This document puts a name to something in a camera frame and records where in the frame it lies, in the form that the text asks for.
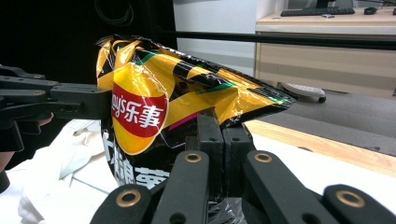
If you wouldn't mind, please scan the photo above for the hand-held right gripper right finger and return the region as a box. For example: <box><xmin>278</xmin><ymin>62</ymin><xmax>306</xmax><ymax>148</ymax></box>
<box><xmin>222</xmin><ymin>122</ymin><xmax>257</xmax><ymax>199</ymax></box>

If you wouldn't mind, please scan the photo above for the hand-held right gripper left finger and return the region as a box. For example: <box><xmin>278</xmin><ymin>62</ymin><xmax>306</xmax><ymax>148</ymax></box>
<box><xmin>185</xmin><ymin>112</ymin><xmax>226</xmax><ymax>201</ymax></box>

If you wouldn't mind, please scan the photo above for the yellow black chip bag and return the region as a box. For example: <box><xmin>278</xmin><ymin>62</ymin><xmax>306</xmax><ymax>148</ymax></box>
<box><xmin>95</xmin><ymin>35</ymin><xmax>297</xmax><ymax>224</ymax></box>

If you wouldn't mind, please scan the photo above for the white patterned tote bag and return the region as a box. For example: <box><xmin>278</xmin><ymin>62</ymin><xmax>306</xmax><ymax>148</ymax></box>
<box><xmin>0</xmin><ymin>119</ymin><xmax>120</xmax><ymax>224</ymax></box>

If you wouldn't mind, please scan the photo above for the black curtain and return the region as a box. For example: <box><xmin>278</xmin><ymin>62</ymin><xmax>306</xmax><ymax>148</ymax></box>
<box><xmin>0</xmin><ymin>0</ymin><xmax>176</xmax><ymax>86</ymax></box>

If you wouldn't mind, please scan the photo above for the office chair base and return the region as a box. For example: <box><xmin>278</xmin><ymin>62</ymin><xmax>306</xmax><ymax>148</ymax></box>
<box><xmin>277</xmin><ymin>81</ymin><xmax>328</xmax><ymax>105</ymax></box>

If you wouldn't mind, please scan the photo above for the wooden desk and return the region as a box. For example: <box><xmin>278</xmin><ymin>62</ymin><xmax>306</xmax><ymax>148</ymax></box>
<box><xmin>255</xmin><ymin>6</ymin><xmax>396</xmax><ymax>101</ymax></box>

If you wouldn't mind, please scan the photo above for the white cabinet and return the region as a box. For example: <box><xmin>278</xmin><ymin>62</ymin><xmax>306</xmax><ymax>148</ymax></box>
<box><xmin>172</xmin><ymin>0</ymin><xmax>289</xmax><ymax>78</ymax></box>

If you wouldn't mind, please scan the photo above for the black keyboard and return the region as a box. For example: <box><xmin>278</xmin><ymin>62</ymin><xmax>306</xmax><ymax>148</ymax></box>
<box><xmin>279</xmin><ymin>7</ymin><xmax>356</xmax><ymax>18</ymax></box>

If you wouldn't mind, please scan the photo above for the coiled black cable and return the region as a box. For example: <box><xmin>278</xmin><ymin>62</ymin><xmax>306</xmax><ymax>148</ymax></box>
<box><xmin>92</xmin><ymin>0</ymin><xmax>135</xmax><ymax>28</ymax></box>

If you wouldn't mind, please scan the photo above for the black horizontal frame bar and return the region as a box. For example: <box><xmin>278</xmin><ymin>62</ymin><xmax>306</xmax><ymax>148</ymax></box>
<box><xmin>158</xmin><ymin>29</ymin><xmax>396</xmax><ymax>51</ymax></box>

